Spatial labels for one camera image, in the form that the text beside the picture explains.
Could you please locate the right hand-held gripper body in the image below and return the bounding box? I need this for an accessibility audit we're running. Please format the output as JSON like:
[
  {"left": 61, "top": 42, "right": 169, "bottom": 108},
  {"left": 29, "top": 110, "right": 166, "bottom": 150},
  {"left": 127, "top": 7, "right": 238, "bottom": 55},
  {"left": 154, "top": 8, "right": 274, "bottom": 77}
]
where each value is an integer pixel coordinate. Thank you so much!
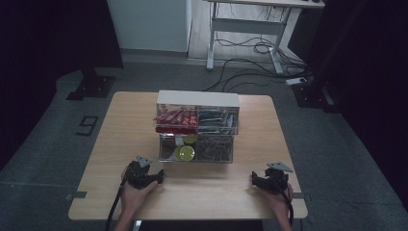
[{"left": 265, "top": 162, "right": 293, "bottom": 195}]

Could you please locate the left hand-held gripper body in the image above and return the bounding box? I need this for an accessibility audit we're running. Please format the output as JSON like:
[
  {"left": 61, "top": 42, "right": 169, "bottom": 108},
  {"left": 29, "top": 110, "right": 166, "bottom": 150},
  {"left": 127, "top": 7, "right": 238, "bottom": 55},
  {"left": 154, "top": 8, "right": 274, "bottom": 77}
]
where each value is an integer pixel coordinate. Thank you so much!
[{"left": 125, "top": 156, "right": 153, "bottom": 190}]

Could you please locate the pile of dark brown packets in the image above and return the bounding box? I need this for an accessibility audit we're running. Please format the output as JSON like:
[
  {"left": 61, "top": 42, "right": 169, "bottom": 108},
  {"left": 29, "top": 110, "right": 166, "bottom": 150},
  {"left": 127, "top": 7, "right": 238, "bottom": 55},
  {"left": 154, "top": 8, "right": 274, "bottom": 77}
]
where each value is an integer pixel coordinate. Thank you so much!
[{"left": 160, "top": 134, "right": 176, "bottom": 160}]

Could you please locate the clear organizer with white top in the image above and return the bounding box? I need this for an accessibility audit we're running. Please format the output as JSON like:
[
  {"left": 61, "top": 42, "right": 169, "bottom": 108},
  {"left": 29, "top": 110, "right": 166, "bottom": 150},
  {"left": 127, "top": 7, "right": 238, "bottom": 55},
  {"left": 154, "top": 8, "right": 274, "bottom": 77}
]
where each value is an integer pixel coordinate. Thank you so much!
[{"left": 154, "top": 90, "right": 241, "bottom": 165}]

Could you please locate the person's left hand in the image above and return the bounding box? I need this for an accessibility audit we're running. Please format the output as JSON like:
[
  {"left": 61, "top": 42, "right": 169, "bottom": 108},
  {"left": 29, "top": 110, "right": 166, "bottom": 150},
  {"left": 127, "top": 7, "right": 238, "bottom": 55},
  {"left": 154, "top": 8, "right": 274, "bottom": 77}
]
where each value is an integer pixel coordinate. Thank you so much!
[{"left": 120, "top": 169, "right": 159, "bottom": 211}]

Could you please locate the person's right hand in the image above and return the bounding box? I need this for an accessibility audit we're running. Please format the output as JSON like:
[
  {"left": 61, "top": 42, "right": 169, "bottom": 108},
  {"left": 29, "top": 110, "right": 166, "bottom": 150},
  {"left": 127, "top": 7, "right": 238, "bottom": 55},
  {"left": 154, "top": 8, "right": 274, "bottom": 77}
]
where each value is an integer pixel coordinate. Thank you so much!
[{"left": 258, "top": 184, "right": 293, "bottom": 218}]

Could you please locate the pile of thin dark sticks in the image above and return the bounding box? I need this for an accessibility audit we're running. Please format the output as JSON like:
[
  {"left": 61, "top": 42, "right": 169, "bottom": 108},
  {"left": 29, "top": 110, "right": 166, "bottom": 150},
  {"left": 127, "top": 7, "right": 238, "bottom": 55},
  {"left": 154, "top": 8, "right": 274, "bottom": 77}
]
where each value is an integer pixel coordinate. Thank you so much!
[{"left": 195, "top": 136, "right": 234, "bottom": 162}]

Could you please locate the stack of red packets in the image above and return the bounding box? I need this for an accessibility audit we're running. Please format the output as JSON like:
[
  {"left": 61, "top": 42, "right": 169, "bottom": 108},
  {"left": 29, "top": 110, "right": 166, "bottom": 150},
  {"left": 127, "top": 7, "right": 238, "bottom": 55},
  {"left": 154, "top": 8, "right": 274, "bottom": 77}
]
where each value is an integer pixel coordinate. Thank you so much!
[{"left": 153, "top": 108, "right": 199, "bottom": 135}]

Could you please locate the stack of dark packets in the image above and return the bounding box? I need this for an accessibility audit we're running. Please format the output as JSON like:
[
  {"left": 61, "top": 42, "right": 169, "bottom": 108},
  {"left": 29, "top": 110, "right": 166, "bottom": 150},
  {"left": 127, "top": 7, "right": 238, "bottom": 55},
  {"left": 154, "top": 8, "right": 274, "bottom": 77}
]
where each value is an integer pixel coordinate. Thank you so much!
[{"left": 197, "top": 109, "right": 239, "bottom": 134}]

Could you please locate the black stand base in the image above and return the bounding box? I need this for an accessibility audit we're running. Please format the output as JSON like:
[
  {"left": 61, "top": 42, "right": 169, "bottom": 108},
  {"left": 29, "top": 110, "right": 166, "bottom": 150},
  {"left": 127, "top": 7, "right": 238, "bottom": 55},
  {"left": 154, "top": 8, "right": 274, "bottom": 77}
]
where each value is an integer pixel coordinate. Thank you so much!
[
  {"left": 65, "top": 66, "right": 116, "bottom": 101},
  {"left": 293, "top": 81, "right": 341, "bottom": 114}
]

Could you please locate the white power strip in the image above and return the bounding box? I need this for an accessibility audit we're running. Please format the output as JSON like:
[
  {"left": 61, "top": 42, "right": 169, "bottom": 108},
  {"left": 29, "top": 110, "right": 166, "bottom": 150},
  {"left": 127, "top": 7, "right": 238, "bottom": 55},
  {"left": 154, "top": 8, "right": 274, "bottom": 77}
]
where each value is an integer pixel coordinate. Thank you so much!
[{"left": 285, "top": 76, "right": 308, "bottom": 87}]

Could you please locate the black curtain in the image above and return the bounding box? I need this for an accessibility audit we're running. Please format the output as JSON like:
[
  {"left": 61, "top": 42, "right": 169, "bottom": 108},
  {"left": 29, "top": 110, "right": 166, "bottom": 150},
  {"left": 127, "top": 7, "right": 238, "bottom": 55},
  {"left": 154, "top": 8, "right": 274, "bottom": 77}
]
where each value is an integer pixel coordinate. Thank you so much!
[
  {"left": 0, "top": 0, "right": 124, "bottom": 171},
  {"left": 307, "top": 0, "right": 408, "bottom": 210}
]

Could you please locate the white cabinet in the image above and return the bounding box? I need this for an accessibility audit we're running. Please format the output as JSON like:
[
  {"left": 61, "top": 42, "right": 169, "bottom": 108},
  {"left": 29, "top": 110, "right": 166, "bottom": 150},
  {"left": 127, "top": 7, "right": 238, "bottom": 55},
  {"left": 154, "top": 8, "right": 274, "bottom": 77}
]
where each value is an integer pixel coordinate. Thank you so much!
[{"left": 106, "top": 0, "right": 192, "bottom": 54}]

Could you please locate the white desk with metal legs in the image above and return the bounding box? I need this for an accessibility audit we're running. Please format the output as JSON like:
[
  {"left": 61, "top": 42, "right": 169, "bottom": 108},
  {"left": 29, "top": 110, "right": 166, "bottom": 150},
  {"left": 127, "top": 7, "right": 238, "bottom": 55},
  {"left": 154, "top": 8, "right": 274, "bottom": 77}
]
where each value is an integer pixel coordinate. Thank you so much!
[{"left": 203, "top": 0, "right": 325, "bottom": 75}]

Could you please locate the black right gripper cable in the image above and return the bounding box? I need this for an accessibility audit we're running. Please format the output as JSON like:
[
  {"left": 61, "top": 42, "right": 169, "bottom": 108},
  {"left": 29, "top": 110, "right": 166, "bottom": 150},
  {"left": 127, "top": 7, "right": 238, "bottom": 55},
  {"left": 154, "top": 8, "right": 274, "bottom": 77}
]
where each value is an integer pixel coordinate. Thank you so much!
[{"left": 272, "top": 178, "right": 295, "bottom": 226}]

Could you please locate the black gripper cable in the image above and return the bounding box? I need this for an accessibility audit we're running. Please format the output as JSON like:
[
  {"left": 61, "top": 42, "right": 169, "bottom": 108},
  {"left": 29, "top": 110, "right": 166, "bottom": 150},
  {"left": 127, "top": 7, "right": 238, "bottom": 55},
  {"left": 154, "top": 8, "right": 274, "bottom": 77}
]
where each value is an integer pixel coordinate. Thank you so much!
[
  {"left": 272, "top": 178, "right": 295, "bottom": 226},
  {"left": 105, "top": 174, "right": 129, "bottom": 231}
]

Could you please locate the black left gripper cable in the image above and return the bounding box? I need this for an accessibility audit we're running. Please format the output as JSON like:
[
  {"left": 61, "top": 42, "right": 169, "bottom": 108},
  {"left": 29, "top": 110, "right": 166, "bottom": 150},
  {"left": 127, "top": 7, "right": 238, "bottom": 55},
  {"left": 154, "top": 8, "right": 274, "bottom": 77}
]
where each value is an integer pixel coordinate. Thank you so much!
[{"left": 105, "top": 174, "right": 129, "bottom": 231}]

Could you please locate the black floor cable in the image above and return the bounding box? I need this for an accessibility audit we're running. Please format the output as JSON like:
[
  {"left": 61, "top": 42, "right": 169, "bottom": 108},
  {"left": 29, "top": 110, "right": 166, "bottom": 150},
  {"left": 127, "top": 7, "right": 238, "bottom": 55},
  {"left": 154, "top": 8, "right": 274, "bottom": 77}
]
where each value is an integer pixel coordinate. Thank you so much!
[{"left": 201, "top": 57, "right": 309, "bottom": 94}]

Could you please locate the tangle of black cables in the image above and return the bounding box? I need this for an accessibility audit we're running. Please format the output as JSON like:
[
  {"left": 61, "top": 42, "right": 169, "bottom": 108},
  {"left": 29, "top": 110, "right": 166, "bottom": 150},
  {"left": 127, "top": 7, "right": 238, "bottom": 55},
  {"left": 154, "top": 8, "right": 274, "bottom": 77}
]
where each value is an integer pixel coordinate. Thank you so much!
[{"left": 215, "top": 35, "right": 306, "bottom": 70}]

